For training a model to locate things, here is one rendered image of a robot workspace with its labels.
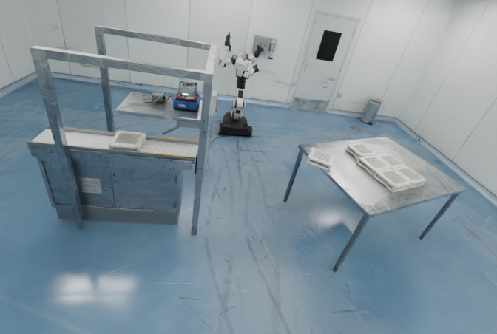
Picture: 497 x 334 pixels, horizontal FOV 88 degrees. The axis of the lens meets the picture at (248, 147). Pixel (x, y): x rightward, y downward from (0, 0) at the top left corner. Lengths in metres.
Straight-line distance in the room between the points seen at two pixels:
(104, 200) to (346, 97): 5.60
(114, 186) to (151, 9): 3.94
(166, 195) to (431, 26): 6.39
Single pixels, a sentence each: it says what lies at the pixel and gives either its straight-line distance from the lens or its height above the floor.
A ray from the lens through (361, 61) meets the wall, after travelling 6.64.
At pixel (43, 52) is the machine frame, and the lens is 2.20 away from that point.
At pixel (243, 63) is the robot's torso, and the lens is 4.37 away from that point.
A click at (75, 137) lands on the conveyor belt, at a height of 0.91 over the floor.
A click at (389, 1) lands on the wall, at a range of 6.62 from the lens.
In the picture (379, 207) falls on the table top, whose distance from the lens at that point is 2.59.
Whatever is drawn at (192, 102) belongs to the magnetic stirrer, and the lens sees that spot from 2.15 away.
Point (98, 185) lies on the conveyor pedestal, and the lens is 2.80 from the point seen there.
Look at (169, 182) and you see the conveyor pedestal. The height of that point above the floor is 0.59.
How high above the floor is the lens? 2.28
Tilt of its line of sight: 31 degrees down
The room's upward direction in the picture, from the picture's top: 12 degrees clockwise
